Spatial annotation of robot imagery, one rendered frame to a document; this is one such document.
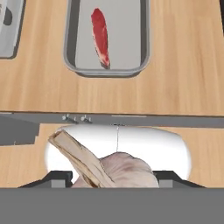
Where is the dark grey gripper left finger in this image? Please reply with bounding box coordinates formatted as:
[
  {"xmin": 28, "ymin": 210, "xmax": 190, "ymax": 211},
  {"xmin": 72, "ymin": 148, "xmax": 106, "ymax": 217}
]
[{"xmin": 17, "ymin": 170, "xmax": 74, "ymax": 189}]

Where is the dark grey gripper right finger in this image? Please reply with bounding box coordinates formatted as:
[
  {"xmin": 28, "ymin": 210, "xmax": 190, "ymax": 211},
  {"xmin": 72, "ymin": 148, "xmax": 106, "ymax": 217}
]
[{"xmin": 152, "ymin": 170, "xmax": 207, "ymax": 189}]

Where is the pale garlic bulb with stem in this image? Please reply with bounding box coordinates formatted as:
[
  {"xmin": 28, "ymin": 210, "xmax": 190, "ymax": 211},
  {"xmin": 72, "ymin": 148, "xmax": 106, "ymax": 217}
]
[{"xmin": 47, "ymin": 129, "xmax": 160, "ymax": 189}]

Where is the red raw steak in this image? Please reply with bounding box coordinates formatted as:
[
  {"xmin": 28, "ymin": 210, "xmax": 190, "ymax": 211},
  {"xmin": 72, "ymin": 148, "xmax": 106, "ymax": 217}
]
[{"xmin": 90, "ymin": 7, "xmax": 111, "ymax": 70}]

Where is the white round plate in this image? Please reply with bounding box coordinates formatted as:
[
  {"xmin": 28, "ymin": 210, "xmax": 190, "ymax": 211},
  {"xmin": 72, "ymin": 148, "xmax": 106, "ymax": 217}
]
[{"xmin": 44, "ymin": 124, "xmax": 193, "ymax": 182}]

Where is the small metal knob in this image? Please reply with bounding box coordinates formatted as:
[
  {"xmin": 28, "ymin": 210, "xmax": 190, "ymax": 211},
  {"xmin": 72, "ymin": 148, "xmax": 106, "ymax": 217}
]
[
  {"xmin": 80, "ymin": 115, "xmax": 93, "ymax": 123},
  {"xmin": 61, "ymin": 114, "xmax": 77, "ymax": 124}
]

